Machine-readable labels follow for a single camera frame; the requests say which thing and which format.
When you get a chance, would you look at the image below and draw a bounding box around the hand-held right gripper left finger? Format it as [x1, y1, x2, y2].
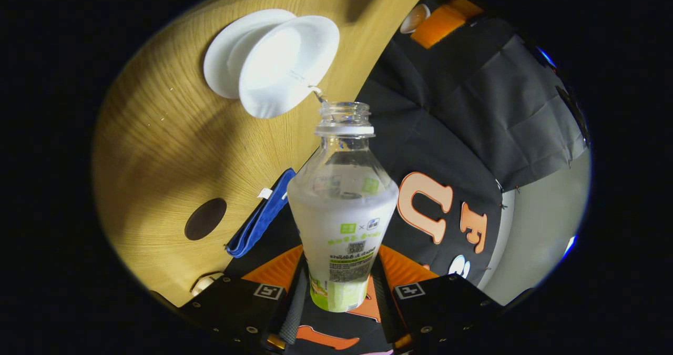
[176, 245, 308, 353]

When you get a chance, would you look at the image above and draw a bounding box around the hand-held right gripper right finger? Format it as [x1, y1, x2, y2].
[368, 245, 505, 353]

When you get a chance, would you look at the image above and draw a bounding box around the dark brown round coaster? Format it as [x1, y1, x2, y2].
[184, 197, 228, 241]

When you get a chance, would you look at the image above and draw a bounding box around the clear water bottle white label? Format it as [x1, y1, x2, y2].
[287, 101, 400, 313]

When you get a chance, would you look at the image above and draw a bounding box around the white teacup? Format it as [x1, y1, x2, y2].
[238, 15, 341, 120]

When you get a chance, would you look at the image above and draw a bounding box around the blue towel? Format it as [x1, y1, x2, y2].
[225, 168, 297, 258]

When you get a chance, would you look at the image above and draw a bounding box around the white saucer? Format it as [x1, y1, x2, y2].
[203, 9, 298, 100]

